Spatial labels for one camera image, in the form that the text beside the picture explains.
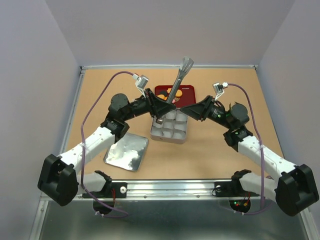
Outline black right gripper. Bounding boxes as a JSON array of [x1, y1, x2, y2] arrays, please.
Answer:
[[180, 94, 234, 130]]

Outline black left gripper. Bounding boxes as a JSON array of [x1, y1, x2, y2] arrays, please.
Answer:
[[122, 88, 176, 122]]

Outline round orange cookie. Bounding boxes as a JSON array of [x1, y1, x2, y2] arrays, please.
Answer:
[[175, 89, 183, 98]]

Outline silver cookie tin with cups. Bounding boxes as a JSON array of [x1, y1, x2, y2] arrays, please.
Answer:
[[150, 109, 188, 145]]

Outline metal serving tongs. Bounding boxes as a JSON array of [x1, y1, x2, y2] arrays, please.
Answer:
[[164, 56, 194, 104]]

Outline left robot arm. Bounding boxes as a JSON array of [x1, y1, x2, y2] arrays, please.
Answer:
[[37, 88, 176, 207]]

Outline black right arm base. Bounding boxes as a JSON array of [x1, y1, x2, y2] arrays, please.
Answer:
[[211, 169, 252, 198]]

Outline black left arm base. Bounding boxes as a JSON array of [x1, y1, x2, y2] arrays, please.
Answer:
[[83, 170, 128, 199]]

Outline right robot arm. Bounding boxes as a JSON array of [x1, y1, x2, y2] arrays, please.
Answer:
[[180, 95, 320, 217]]

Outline red rectangular tray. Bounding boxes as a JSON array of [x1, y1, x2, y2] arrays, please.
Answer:
[[154, 85, 196, 108]]

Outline silver tin lid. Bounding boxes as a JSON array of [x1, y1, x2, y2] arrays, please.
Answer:
[[103, 133, 149, 172]]

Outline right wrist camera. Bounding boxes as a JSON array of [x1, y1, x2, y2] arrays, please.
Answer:
[[212, 82, 229, 101]]

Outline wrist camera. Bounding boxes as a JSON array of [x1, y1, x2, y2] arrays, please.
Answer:
[[212, 82, 229, 101], [132, 73, 149, 97]]

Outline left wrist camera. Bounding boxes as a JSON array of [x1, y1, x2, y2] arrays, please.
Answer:
[[132, 73, 149, 97]]

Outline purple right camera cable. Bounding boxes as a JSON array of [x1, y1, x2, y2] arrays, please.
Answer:
[[226, 83, 273, 216]]

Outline purple camera cable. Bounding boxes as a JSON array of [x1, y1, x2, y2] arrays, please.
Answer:
[[80, 71, 137, 218], [226, 83, 273, 216]]

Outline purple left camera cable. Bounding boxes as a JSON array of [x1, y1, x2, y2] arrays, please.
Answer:
[[80, 71, 137, 218]]

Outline aluminium front rail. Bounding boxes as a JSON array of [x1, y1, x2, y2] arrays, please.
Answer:
[[39, 177, 283, 201]]

